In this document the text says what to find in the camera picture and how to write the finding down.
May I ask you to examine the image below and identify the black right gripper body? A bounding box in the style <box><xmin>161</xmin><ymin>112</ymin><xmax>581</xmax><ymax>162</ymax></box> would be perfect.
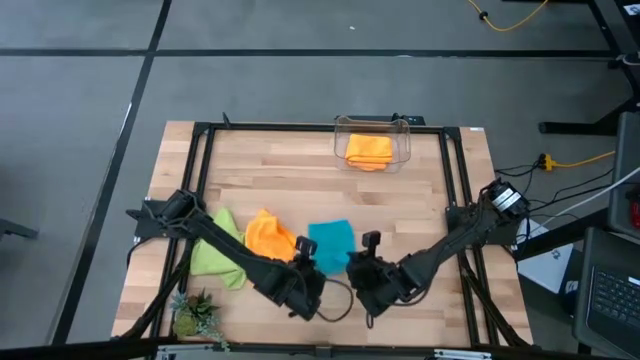
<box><xmin>347</xmin><ymin>248</ymin><xmax>404</xmax><ymax>317</ymax></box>

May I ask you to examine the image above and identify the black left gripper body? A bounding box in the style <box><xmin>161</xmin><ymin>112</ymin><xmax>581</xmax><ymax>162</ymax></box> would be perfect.
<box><xmin>279</xmin><ymin>254</ymin><xmax>327</xmax><ymax>322</ymax></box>

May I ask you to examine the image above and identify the teal microfiber towel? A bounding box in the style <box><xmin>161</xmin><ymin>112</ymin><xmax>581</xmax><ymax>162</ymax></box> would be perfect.
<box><xmin>307</xmin><ymin>218</ymin><xmax>357</xmax><ymax>277</ymax></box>

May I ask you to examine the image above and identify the orange microfiber towel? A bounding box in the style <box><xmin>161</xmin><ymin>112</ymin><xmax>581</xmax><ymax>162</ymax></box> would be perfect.
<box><xmin>244</xmin><ymin>208</ymin><xmax>299</xmax><ymax>264</ymax></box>
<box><xmin>344</xmin><ymin>133</ymin><xmax>395</xmax><ymax>173</ymax></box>

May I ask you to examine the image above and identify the green microfiber towel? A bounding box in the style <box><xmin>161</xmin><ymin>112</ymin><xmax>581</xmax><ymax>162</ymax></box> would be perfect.
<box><xmin>189</xmin><ymin>207</ymin><xmax>249</xmax><ymax>291</ymax></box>

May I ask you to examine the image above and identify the clear plastic bin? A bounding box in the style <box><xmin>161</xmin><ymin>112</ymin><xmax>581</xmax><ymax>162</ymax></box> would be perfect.
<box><xmin>332</xmin><ymin>113</ymin><xmax>413</xmax><ymax>175</ymax></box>

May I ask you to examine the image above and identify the small artificial succulent plant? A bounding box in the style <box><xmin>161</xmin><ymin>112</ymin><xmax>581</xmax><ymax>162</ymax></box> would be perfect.
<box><xmin>168</xmin><ymin>287</ymin><xmax>232</xmax><ymax>352</ymax></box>

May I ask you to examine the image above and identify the white cardboard box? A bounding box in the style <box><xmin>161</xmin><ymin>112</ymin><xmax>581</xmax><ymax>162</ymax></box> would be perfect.
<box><xmin>516</xmin><ymin>219</ymin><xmax>575</xmax><ymax>295</ymax></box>

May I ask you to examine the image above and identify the grey laptop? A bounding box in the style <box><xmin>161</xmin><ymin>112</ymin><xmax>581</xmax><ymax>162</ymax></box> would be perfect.
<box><xmin>573</xmin><ymin>227</ymin><xmax>640</xmax><ymax>360</ymax></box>

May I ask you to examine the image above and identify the grey computer monitor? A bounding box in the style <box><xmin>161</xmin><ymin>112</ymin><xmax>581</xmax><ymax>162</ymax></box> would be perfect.
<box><xmin>607</xmin><ymin>112</ymin><xmax>640</xmax><ymax>239</ymax></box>

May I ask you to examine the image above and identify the black furniture leg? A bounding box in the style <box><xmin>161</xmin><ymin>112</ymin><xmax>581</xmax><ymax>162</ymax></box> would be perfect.
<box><xmin>0</xmin><ymin>218</ymin><xmax>39</xmax><ymax>240</ymax></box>

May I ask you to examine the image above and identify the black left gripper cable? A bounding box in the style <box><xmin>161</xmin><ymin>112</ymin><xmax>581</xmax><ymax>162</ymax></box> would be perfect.
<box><xmin>314</xmin><ymin>277</ymin><xmax>355</xmax><ymax>324</ymax></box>

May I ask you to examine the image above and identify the silver metal bracket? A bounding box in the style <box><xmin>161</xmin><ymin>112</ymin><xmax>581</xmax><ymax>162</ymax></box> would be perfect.
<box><xmin>433</xmin><ymin>348</ymin><xmax>494</xmax><ymax>360</ymax></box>
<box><xmin>155</xmin><ymin>343</ymin><xmax>217</xmax><ymax>360</ymax></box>

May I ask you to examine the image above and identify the black aluminium table frame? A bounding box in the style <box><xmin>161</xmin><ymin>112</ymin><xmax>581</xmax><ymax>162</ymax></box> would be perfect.
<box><xmin>112</xmin><ymin>112</ymin><xmax>535</xmax><ymax>360</ymax></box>

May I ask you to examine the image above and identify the yellow extension cord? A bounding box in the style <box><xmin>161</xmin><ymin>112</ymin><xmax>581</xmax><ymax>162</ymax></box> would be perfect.
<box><xmin>539</xmin><ymin>149</ymin><xmax>617</xmax><ymax>172</ymax></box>

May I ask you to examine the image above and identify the black desk frame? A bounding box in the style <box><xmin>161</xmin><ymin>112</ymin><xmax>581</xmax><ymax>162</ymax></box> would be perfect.
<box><xmin>537</xmin><ymin>0</ymin><xmax>640</xmax><ymax>137</ymax></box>

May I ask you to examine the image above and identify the white cable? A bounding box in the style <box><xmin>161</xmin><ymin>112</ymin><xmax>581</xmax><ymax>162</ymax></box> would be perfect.
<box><xmin>542</xmin><ymin>166</ymin><xmax>640</xmax><ymax>227</ymax></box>

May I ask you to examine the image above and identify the yellow hanging cable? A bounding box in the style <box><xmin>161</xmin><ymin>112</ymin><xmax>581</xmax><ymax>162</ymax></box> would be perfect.
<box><xmin>466</xmin><ymin>0</ymin><xmax>551</xmax><ymax>33</ymax></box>

